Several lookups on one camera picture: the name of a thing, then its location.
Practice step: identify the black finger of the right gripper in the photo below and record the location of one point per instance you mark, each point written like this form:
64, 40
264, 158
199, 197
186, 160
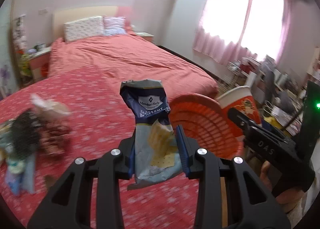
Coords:
239, 122

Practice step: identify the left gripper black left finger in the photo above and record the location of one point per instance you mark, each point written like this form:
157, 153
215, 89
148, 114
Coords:
68, 202

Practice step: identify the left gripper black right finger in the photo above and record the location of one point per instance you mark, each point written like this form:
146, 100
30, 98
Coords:
251, 204

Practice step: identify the red white paper cup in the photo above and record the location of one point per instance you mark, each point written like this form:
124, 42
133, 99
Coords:
240, 98

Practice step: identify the blue cracker snack bag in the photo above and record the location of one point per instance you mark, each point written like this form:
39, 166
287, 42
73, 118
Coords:
156, 153

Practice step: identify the person right hand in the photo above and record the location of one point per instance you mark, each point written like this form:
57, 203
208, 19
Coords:
287, 197

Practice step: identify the cluttered desk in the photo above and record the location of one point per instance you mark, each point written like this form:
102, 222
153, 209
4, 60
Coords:
279, 103

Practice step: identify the orange plastic laundry basket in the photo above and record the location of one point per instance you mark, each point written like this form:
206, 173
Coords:
203, 120

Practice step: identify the black daisy print sock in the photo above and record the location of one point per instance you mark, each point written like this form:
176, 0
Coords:
31, 133

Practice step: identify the crumpled white paper tissue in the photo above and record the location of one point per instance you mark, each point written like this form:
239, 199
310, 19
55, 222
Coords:
49, 106

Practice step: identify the red floral tablecloth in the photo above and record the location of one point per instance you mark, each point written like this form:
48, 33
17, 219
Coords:
99, 120

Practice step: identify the pink window curtains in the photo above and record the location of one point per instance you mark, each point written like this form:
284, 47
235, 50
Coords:
232, 29

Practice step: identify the coral pink bed duvet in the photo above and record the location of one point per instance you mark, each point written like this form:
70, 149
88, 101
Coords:
129, 57

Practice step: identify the pink right nightstand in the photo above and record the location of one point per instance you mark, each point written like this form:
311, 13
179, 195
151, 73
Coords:
146, 36

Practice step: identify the pink nightstand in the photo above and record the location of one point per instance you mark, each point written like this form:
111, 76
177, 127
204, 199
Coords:
39, 64
146, 36

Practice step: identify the pink left nightstand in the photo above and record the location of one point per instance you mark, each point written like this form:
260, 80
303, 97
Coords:
39, 64

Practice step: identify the pink striped pillow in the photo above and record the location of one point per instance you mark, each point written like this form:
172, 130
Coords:
114, 25

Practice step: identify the white floral pillow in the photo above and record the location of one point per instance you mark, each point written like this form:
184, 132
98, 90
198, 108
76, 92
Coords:
83, 28

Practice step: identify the hanging plush toy organizer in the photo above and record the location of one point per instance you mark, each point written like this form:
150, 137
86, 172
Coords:
20, 47

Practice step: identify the beige pink headboard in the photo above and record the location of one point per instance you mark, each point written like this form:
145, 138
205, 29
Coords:
63, 16

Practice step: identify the white wire rack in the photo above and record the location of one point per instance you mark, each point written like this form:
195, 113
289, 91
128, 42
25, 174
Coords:
233, 77

